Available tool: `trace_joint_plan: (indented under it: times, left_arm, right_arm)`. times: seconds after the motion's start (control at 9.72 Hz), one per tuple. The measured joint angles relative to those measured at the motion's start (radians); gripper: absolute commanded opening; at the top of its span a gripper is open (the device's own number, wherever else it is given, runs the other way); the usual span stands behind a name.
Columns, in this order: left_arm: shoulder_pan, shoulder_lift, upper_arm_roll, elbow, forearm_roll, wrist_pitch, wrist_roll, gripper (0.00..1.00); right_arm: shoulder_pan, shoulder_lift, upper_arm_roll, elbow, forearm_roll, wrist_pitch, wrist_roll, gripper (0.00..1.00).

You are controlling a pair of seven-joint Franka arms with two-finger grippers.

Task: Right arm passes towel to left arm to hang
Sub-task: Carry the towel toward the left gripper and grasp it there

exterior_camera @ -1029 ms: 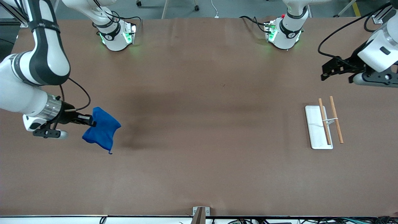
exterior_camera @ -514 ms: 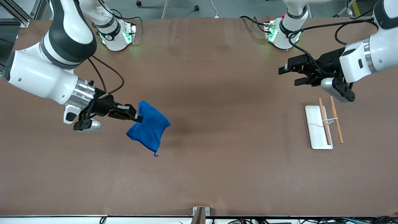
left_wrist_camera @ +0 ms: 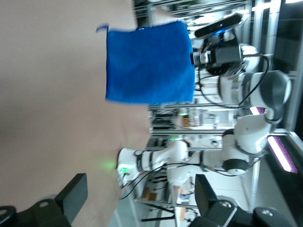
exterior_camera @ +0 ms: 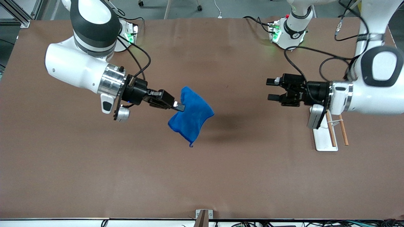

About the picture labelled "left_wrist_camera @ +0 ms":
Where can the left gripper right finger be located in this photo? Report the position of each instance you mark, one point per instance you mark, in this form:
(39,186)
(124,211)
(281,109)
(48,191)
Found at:
(208,203)

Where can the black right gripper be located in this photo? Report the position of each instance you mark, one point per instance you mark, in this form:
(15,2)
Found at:
(220,55)

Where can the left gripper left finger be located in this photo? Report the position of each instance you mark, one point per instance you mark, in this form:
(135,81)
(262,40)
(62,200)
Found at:
(71,196)

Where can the blue towel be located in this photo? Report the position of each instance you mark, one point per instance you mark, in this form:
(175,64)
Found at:
(149,63)

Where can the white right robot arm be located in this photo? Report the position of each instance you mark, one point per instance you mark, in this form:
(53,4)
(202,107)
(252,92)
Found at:
(246,139)

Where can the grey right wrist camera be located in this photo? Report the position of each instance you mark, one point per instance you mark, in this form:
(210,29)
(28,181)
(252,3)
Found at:
(220,24)

